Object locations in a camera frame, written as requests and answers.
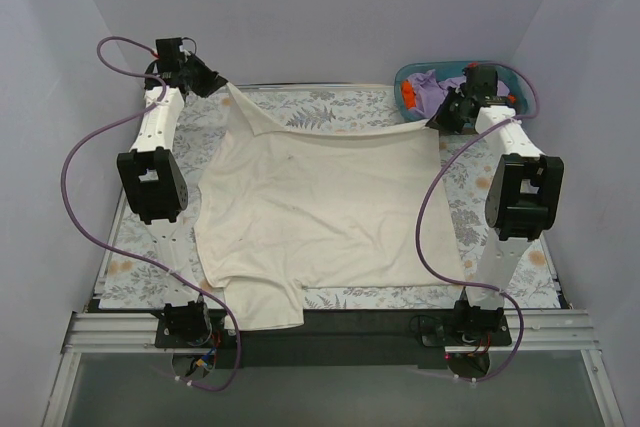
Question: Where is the cream white t shirt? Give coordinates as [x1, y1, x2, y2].
[194, 87, 464, 331]

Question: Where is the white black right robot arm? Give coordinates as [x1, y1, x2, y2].
[417, 62, 564, 353]

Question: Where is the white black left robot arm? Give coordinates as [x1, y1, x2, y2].
[116, 37, 226, 347]

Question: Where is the lavender purple t shirt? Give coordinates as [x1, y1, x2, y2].
[401, 69, 465, 119]

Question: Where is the teal plastic laundry basket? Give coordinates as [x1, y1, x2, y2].
[394, 60, 532, 122]

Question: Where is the aluminium frame rail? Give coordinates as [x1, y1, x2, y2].
[63, 309, 600, 353]

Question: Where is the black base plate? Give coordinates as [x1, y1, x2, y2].
[185, 306, 505, 369]

